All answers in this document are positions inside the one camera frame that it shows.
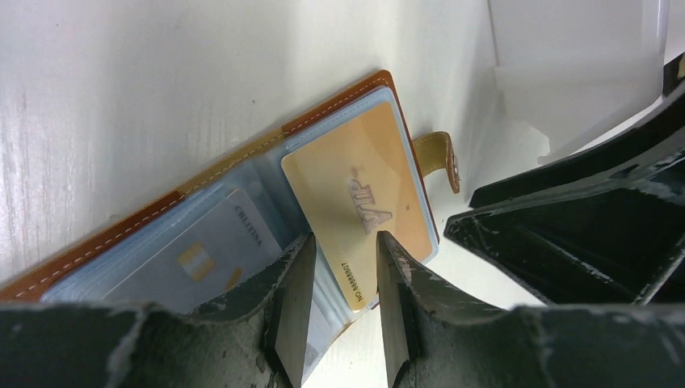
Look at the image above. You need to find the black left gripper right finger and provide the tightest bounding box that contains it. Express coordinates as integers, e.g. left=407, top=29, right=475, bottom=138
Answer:
left=376, top=231, right=684, bottom=387

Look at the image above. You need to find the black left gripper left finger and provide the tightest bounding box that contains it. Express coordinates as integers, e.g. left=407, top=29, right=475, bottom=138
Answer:
left=1, top=233, right=317, bottom=387

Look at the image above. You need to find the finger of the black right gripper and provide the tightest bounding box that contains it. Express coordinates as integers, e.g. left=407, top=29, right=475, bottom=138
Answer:
left=444, top=149, right=684, bottom=304
left=469, top=50, right=685, bottom=210

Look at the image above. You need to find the silver VIP credit card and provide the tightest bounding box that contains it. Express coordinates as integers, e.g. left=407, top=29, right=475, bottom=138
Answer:
left=104, top=189, right=282, bottom=313

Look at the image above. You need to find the brown leather card holder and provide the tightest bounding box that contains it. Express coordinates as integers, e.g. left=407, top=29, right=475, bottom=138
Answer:
left=0, top=70, right=461, bottom=349

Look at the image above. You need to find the clear acrylic card box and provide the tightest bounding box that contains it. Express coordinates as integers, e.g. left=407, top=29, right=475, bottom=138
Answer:
left=489, top=1, right=684, bottom=164

